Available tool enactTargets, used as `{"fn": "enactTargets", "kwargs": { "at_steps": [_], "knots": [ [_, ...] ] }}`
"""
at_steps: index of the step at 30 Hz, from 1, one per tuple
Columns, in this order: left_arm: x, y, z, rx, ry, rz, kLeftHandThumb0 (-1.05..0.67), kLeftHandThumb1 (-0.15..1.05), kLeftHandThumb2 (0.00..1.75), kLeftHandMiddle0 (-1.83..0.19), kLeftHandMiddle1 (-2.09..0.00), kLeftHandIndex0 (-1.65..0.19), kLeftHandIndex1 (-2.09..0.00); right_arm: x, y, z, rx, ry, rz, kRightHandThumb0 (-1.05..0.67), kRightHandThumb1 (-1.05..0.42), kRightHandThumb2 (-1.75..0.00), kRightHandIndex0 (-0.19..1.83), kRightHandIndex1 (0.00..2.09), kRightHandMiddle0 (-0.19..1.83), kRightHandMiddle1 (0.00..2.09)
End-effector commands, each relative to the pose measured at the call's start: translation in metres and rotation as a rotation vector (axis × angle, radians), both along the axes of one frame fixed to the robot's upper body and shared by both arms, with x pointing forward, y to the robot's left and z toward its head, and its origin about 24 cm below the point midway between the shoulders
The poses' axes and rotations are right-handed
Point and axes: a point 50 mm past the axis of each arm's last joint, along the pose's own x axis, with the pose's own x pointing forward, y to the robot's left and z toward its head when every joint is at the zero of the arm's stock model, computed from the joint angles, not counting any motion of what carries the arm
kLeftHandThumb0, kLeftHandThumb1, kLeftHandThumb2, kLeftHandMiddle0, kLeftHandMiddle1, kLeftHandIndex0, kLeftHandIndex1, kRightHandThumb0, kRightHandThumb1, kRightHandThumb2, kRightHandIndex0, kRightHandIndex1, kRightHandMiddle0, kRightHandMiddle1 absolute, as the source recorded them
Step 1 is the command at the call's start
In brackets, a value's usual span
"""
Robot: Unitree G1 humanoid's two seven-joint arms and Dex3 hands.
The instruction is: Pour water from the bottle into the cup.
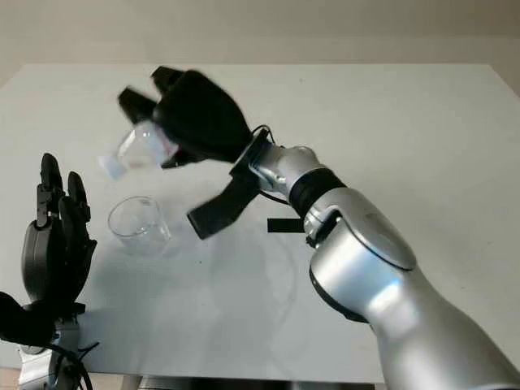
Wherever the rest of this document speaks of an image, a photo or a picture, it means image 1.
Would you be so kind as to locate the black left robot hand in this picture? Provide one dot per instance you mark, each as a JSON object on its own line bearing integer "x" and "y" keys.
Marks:
{"x": 44, "y": 260}

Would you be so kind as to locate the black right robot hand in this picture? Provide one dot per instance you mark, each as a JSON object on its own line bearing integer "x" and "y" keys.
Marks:
{"x": 199, "y": 118}

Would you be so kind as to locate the clear plastic water bottle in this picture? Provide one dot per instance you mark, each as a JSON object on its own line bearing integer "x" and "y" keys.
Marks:
{"x": 134, "y": 148}

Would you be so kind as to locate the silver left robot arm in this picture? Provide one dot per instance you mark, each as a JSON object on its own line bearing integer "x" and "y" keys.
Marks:
{"x": 36, "y": 365}

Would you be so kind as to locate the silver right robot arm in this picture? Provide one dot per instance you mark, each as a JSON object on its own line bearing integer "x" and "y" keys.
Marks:
{"x": 386, "y": 276}

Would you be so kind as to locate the clear glass cup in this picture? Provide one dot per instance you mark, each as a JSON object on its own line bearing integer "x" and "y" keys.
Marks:
{"x": 140, "y": 227}

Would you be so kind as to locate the black tape strip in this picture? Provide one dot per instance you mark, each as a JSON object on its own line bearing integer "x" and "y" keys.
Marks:
{"x": 285, "y": 225}

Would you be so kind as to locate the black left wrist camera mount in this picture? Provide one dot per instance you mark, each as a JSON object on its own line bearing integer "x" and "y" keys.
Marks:
{"x": 24, "y": 325}

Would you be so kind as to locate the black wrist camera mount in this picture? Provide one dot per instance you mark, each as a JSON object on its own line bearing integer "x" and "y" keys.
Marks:
{"x": 227, "y": 203}
{"x": 24, "y": 325}

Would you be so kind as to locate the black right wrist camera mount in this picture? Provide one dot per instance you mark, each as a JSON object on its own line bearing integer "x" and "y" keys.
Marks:
{"x": 227, "y": 203}

